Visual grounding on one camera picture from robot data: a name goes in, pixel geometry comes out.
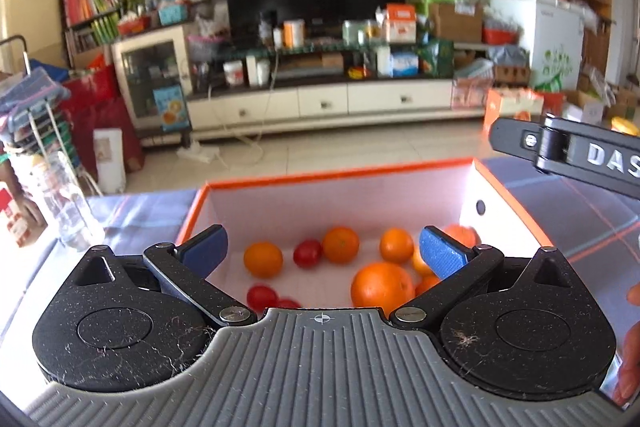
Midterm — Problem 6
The small red tomato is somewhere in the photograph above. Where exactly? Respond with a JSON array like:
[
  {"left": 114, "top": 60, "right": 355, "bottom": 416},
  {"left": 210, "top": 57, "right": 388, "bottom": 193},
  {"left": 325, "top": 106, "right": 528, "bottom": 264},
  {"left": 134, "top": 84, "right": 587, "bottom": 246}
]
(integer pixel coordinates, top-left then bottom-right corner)
[{"left": 277, "top": 298, "right": 300, "bottom": 309}]

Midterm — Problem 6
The white glass door cabinet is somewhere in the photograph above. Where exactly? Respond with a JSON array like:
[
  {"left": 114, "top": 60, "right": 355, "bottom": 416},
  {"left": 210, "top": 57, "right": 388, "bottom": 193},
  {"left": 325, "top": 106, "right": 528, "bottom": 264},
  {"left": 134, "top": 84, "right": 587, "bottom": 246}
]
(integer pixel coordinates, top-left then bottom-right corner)
[{"left": 112, "top": 23, "right": 196, "bottom": 133}]

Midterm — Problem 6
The white tv stand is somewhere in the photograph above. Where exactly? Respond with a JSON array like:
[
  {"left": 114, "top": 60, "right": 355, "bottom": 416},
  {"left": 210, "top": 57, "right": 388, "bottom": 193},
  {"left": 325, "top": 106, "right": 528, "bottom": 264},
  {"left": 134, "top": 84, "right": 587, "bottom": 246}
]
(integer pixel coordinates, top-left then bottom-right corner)
[{"left": 186, "top": 50, "right": 484, "bottom": 140}]

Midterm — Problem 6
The small orange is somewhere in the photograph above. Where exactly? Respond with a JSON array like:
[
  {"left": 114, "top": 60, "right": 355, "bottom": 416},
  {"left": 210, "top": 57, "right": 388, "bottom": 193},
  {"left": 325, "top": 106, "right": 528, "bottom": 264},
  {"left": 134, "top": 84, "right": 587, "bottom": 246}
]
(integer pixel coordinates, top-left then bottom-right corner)
[{"left": 378, "top": 228, "right": 414, "bottom": 265}]

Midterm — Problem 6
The white power strip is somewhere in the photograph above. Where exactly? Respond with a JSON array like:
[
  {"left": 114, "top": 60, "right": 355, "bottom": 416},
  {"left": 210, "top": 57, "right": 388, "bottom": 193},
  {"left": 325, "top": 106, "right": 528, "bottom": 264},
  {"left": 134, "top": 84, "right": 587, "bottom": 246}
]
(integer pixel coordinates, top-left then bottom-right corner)
[{"left": 177, "top": 141, "right": 220, "bottom": 164}]

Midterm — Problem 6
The orange fruit gift box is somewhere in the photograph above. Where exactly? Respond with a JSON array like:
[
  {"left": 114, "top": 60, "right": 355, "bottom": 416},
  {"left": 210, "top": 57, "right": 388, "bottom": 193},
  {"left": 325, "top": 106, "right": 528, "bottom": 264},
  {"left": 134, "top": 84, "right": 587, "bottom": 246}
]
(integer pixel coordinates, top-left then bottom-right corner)
[{"left": 483, "top": 88, "right": 544, "bottom": 138}]

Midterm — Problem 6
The orange cardboard box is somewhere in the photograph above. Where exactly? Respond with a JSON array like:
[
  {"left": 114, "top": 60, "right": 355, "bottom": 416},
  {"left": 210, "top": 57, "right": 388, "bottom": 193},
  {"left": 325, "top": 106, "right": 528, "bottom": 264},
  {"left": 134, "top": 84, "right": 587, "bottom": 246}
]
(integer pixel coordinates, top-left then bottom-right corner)
[{"left": 178, "top": 158, "right": 551, "bottom": 308}]

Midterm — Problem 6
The dark orange mandarin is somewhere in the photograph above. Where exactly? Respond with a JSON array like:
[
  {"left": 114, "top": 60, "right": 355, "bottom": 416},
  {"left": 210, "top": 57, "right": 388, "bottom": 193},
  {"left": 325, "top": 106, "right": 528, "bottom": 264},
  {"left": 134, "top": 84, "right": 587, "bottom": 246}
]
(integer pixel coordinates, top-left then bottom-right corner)
[{"left": 444, "top": 223, "right": 482, "bottom": 248}]

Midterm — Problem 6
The red tomato back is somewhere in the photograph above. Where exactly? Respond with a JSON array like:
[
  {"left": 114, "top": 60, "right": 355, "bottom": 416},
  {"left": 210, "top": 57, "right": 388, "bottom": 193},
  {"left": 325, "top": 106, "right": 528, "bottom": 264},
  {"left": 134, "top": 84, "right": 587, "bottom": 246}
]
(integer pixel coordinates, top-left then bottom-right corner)
[{"left": 416, "top": 273, "right": 440, "bottom": 297}]

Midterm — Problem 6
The red snack canister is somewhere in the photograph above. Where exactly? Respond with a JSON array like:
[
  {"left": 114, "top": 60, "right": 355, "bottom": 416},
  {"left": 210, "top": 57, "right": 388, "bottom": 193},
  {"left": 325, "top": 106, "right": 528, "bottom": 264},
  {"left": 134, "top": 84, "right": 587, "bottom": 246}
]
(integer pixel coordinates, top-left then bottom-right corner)
[{"left": 611, "top": 116, "right": 640, "bottom": 136}]

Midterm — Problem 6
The orange white medicine box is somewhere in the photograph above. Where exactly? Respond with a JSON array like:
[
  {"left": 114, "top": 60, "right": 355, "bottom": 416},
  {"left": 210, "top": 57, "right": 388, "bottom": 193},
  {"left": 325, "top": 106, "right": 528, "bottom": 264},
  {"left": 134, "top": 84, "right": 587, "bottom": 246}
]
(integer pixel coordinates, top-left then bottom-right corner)
[{"left": 383, "top": 3, "right": 416, "bottom": 44}]

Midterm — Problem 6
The white chest freezer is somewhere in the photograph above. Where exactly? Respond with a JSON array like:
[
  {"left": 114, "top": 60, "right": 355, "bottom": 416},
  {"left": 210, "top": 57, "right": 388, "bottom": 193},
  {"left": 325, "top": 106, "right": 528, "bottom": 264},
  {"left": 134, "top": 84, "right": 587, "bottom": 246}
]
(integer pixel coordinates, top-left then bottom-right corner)
[{"left": 489, "top": 0, "right": 585, "bottom": 92}]

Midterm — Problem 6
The brown cardboard box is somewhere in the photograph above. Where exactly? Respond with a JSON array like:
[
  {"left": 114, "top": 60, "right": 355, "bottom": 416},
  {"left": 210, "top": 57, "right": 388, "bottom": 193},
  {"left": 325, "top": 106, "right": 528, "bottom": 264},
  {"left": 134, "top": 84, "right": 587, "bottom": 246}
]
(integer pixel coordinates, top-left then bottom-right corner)
[{"left": 428, "top": 3, "right": 484, "bottom": 43}]

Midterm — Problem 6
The orange white can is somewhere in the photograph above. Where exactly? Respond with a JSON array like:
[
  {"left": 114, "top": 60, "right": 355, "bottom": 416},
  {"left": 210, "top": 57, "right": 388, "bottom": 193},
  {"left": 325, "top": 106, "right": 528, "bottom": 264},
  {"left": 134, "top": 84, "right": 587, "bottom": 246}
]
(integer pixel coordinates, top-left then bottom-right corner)
[{"left": 283, "top": 20, "right": 305, "bottom": 49}]

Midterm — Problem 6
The person's right hand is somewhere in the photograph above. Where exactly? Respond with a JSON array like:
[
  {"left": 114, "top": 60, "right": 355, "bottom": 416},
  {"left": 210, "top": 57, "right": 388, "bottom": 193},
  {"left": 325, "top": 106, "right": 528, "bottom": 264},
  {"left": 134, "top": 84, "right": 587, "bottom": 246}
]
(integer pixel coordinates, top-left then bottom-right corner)
[{"left": 610, "top": 282, "right": 640, "bottom": 407}]

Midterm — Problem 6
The blue plaid bedsheet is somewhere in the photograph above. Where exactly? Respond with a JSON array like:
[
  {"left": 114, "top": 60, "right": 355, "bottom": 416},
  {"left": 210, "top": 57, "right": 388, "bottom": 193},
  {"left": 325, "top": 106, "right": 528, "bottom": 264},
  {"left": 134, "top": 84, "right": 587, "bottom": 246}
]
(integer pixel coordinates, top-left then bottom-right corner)
[{"left": 1, "top": 157, "right": 639, "bottom": 426}]

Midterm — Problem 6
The clear glass jar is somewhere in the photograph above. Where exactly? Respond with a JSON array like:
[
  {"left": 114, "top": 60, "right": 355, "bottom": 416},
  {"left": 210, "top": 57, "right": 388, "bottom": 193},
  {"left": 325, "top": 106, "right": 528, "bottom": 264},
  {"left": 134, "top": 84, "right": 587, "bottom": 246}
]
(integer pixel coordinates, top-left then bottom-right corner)
[{"left": 34, "top": 152, "right": 104, "bottom": 251}]

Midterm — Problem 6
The large yellow-orange orange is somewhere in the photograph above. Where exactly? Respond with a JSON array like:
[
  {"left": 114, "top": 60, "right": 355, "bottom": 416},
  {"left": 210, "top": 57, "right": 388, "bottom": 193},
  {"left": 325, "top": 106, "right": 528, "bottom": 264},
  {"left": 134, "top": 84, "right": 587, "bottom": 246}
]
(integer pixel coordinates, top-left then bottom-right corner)
[{"left": 243, "top": 242, "right": 283, "bottom": 280}]

